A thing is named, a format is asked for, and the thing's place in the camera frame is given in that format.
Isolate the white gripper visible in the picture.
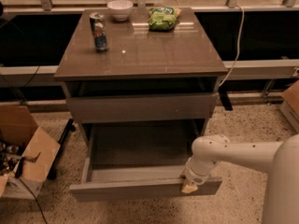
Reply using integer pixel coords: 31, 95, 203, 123
181, 157, 217, 194

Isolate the grey drawer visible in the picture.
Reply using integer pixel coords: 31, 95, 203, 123
68, 121, 223, 203
66, 94, 218, 123

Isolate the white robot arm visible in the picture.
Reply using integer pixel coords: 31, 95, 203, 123
181, 134, 299, 224

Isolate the grey top drawer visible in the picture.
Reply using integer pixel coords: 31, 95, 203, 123
66, 94, 218, 123

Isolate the grey drawer cabinet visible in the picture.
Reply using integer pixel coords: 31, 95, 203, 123
55, 8, 226, 138

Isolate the open cardboard box left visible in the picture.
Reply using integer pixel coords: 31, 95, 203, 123
0, 105, 60, 199

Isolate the black stand foot right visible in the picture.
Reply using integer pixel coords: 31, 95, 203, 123
219, 86, 233, 111

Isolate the black bar on floor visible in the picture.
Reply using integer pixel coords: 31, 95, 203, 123
48, 119, 76, 180

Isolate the cardboard box right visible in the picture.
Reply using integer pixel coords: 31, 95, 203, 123
279, 80, 299, 133

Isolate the green chip bag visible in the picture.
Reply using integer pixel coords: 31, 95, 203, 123
148, 7, 181, 31

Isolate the blue drink can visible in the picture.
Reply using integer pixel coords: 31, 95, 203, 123
89, 12, 108, 52

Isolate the white bowl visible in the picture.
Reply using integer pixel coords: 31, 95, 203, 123
107, 0, 134, 21

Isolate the white cable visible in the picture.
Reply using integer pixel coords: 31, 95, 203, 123
218, 4, 246, 88

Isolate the black cable on floor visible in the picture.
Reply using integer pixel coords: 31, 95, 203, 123
17, 175, 50, 224

